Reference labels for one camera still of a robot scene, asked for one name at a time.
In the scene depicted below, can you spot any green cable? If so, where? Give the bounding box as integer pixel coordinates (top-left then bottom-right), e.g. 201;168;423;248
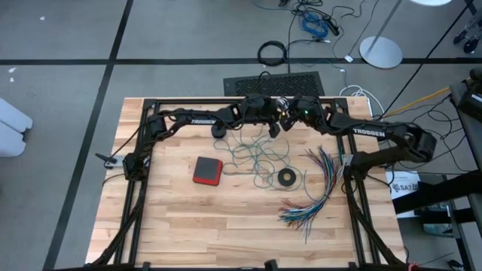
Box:
89;97;408;271

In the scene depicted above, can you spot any grey lamp stand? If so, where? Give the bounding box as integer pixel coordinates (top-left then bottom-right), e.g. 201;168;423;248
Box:
358;0;404;70

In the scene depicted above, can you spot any coiled black floor cable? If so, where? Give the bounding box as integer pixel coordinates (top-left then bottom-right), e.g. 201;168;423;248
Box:
257;39;289;69

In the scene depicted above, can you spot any black flat reel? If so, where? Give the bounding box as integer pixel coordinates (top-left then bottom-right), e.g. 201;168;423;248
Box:
276;167;297;187

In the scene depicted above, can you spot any coiled blue floor cable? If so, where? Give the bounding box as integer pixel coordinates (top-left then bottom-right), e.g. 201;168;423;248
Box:
300;12;330;39

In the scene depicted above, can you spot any black perforated computer case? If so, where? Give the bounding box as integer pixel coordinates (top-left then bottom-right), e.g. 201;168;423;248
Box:
222;71;326;98

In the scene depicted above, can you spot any thin green cord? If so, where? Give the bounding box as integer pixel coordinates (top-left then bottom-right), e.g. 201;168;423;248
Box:
213;123;303;193

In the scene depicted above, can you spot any yellow cable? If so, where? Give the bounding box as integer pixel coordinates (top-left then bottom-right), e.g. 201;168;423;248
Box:
383;87;451;118

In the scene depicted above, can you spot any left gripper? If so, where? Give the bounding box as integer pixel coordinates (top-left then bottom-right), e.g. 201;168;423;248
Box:
240;93;282;139

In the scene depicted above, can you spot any white bulky object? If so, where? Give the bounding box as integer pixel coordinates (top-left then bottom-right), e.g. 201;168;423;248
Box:
0;97;34;159

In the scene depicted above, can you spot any grey clamp with black handle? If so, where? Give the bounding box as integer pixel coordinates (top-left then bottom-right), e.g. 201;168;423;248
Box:
94;151;126;169

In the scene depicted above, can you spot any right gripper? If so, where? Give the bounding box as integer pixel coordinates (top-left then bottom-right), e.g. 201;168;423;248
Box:
280;96;327;132

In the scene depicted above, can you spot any bundle of coloured wires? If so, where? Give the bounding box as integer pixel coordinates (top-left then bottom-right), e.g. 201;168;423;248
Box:
277;145;346;245

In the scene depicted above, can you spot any white floor cable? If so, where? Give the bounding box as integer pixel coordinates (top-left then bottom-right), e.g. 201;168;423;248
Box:
338;85;386;126

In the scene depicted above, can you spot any black metal stand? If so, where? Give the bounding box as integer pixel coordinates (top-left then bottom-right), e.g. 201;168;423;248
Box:
391;169;482;227

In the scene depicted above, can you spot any red box with black base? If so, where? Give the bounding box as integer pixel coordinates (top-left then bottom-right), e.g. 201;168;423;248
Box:
192;156;224;187

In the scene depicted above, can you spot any white printed sign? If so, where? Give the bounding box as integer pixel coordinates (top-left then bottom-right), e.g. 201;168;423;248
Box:
385;170;421;220

